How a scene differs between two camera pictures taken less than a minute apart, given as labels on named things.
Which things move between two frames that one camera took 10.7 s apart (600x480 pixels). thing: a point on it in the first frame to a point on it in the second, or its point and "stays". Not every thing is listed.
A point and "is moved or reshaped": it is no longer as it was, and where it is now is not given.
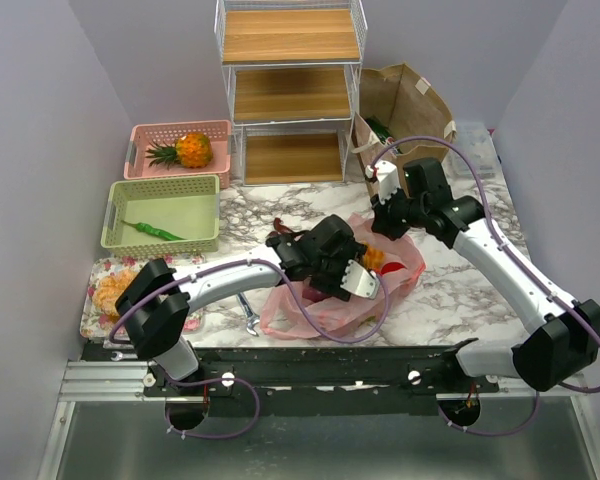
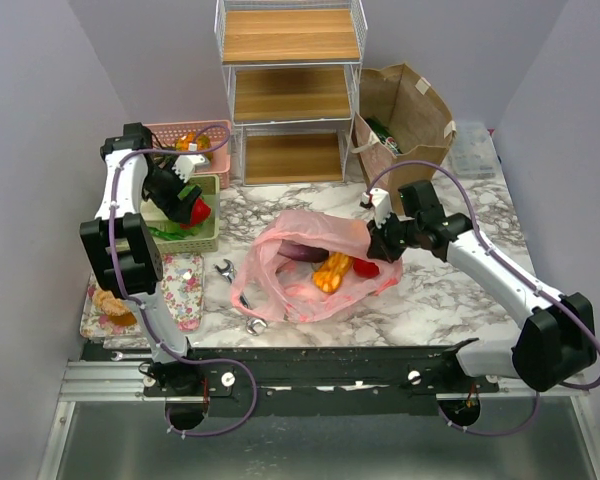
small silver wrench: [119, 356] stays
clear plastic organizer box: [474, 139] stays
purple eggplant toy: [314, 295] is moved or reshaped
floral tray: [94, 324] stays
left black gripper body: [328, 275] to [164, 186]
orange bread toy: [108, 289] stays
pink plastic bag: [295, 311] is moved or reshaped
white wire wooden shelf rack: [291, 71] stays
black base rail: [336, 379] stays
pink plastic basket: [170, 149] stays
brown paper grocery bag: [400, 120] stays
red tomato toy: [391, 266] is moved or reshaped
